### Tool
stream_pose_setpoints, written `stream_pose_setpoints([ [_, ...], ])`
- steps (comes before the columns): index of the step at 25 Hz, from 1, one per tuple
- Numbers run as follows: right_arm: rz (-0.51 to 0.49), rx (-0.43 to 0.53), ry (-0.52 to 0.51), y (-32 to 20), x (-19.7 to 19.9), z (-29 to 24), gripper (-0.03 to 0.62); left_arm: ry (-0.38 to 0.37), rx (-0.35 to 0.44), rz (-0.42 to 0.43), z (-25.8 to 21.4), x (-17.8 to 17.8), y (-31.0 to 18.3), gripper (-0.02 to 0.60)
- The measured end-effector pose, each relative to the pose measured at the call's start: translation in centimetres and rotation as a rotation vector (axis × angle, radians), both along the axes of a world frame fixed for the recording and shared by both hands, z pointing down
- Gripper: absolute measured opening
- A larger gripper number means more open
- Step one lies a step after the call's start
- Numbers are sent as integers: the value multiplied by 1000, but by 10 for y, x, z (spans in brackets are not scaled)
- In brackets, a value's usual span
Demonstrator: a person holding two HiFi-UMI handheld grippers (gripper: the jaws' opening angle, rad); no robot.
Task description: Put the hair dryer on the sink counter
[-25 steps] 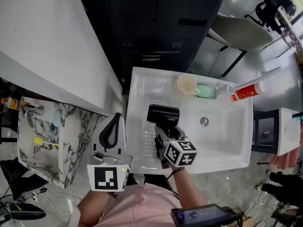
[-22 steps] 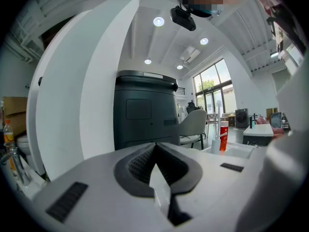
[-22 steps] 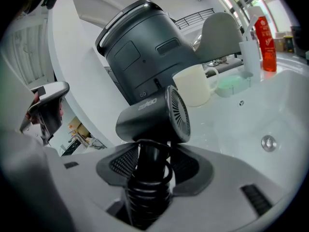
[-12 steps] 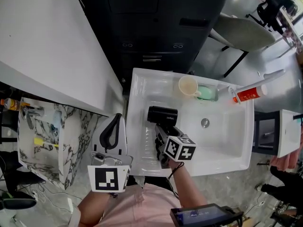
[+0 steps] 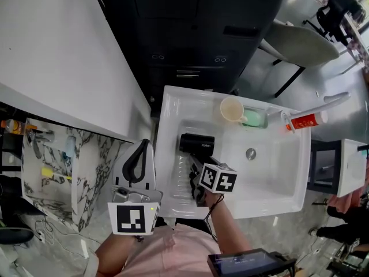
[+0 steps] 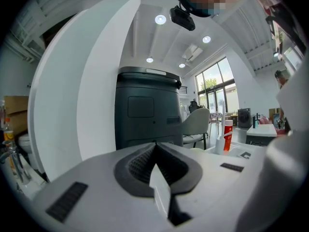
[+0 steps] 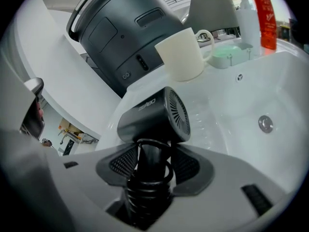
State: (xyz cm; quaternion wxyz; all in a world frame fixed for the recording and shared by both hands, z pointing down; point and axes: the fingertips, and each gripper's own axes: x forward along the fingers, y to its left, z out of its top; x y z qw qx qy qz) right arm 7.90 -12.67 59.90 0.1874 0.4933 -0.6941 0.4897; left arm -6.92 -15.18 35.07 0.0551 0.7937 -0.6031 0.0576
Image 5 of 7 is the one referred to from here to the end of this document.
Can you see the grey shell chair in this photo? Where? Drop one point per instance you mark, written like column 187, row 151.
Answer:
column 299, row 45

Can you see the black faucet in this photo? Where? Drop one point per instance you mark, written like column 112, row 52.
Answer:
column 363, row 147

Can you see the white sink basin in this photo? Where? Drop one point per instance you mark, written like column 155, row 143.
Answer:
column 271, row 177

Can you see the person's right forearm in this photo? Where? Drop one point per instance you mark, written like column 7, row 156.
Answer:
column 230, row 229

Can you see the black hair dryer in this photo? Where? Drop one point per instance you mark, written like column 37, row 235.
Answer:
column 197, row 144

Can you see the yellow brush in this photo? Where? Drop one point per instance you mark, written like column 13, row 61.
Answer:
column 47, row 172

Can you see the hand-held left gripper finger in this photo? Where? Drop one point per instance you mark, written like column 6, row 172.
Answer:
column 150, row 166
column 118, row 172

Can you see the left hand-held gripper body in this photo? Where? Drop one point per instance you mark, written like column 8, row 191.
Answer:
column 132, row 218

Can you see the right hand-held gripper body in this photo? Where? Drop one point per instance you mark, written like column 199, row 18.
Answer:
column 219, row 179

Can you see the person's pink shirt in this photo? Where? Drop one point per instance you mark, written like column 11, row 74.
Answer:
column 173, row 255

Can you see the marble patterned sink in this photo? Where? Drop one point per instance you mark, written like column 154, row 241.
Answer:
column 92, row 166

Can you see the table with checkered cloth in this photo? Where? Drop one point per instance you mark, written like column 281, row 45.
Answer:
column 359, row 39

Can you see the black office chair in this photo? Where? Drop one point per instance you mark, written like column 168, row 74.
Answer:
column 331, row 13

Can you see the person's left forearm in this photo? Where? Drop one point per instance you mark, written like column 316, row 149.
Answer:
column 112, row 255

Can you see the cream plastic cup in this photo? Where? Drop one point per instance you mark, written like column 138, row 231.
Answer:
column 231, row 110

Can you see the black device with screen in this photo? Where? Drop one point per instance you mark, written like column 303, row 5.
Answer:
column 245, row 262

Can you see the orange drink bottle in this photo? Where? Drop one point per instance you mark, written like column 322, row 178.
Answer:
column 14, row 125

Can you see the large black cabinet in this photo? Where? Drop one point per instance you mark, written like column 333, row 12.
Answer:
column 187, row 24

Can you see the teal soap dish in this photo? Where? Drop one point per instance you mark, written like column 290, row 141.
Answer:
column 365, row 153

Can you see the chrome faucet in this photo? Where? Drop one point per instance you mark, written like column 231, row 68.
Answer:
column 39, row 138

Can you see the white curved faucet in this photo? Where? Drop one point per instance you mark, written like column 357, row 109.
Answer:
column 331, row 104

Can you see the green soap dish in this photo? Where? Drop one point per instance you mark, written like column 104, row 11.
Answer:
column 255, row 118

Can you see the red and white tube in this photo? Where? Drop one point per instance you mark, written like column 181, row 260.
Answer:
column 305, row 123

